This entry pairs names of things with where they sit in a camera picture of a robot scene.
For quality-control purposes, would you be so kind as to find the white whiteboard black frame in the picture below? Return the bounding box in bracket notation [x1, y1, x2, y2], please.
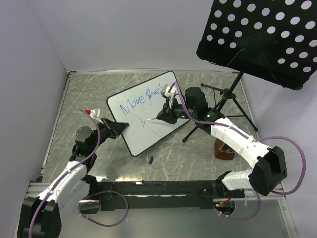
[106, 71, 189, 157]

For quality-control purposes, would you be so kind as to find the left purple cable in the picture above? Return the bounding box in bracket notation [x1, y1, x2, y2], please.
[28, 108, 102, 238]

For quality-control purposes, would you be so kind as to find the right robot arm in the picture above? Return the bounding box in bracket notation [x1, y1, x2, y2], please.
[156, 85, 287, 197]

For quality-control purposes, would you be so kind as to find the black perforated music stand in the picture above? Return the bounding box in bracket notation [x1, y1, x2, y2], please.
[181, 0, 317, 143]

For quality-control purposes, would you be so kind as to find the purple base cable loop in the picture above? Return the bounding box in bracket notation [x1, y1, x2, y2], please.
[78, 190, 129, 227]

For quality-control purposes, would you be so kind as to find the aluminium frame rail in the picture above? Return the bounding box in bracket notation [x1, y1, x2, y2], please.
[25, 182, 51, 198]

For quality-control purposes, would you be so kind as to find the blue marker cap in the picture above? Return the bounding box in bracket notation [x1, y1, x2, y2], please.
[148, 156, 154, 165]

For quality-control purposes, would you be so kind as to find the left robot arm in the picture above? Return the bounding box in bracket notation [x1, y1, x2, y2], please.
[17, 118, 129, 238]

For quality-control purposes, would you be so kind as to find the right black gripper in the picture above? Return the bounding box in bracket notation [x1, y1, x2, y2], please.
[157, 97, 197, 125]

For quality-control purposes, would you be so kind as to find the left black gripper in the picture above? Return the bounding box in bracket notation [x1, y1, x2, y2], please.
[89, 117, 129, 152]

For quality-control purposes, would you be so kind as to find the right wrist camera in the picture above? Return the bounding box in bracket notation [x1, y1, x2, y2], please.
[161, 82, 176, 108]

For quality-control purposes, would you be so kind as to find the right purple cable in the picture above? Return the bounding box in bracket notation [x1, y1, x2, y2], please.
[170, 81, 307, 195]

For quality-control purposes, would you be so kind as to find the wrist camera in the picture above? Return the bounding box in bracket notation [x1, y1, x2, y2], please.
[161, 82, 176, 108]
[85, 108, 101, 118]

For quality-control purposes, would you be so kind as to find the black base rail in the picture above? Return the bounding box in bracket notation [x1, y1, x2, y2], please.
[84, 180, 245, 211]

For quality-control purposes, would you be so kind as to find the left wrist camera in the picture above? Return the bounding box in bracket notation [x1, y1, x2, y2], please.
[85, 108, 101, 118]

